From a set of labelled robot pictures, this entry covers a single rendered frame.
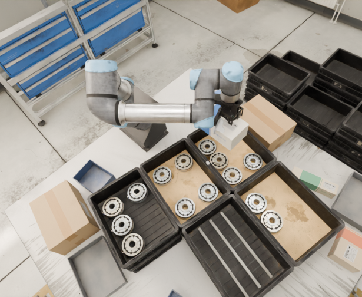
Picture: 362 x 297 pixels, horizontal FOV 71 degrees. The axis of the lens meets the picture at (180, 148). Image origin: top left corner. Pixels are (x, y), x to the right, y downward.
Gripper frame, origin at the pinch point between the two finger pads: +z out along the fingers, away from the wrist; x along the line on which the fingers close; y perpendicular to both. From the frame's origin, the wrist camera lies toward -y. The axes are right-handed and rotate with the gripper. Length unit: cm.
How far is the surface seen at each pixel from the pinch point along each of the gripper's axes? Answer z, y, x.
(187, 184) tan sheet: 28.4, -0.3, -26.0
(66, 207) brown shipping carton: 26, -36, -79
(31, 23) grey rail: 20, -193, -16
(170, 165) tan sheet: 28.5, -15.3, -24.6
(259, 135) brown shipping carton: 25.7, 9.7, 22.6
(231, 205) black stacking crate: 28.4, 24.2, -19.0
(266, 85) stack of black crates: 57, -24, 85
